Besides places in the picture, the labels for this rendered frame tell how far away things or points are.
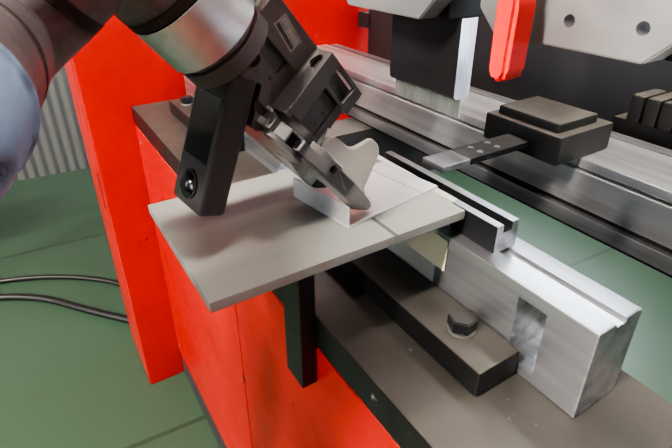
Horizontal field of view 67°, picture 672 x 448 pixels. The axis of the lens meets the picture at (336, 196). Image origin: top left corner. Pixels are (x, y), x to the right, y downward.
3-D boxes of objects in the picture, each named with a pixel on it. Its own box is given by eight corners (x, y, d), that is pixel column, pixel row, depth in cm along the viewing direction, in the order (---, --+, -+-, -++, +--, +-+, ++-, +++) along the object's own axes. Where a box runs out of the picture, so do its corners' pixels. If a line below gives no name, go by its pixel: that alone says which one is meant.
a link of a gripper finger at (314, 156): (364, 186, 43) (294, 121, 38) (354, 200, 43) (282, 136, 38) (336, 175, 47) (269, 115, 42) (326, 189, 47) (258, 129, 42)
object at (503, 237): (371, 177, 63) (371, 155, 62) (390, 172, 65) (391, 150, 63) (493, 254, 48) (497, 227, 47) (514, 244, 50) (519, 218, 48)
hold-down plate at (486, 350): (309, 242, 67) (308, 223, 66) (342, 231, 70) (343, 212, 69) (475, 399, 45) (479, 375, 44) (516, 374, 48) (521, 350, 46)
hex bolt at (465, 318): (440, 325, 49) (442, 313, 48) (461, 315, 50) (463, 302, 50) (461, 343, 47) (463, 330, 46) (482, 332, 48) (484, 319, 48)
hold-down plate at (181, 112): (170, 112, 115) (168, 99, 114) (193, 108, 118) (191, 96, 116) (217, 157, 93) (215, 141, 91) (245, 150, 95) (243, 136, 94)
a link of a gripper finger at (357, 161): (413, 175, 48) (353, 111, 43) (378, 226, 47) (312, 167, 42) (393, 169, 50) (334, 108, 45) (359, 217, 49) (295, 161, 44)
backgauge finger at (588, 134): (399, 160, 64) (401, 123, 62) (533, 123, 77) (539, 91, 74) (467, 197, 55) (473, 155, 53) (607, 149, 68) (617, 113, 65)
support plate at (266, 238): (149, 213, 51) (147, 204, 51) (361, 157, 64) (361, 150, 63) (210, 313, 38) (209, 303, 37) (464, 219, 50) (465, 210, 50)
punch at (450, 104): (388, 95, 57) (393, 6, 53) (402, 92, 58) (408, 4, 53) (451, 120, 49) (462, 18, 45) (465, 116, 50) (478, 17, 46)
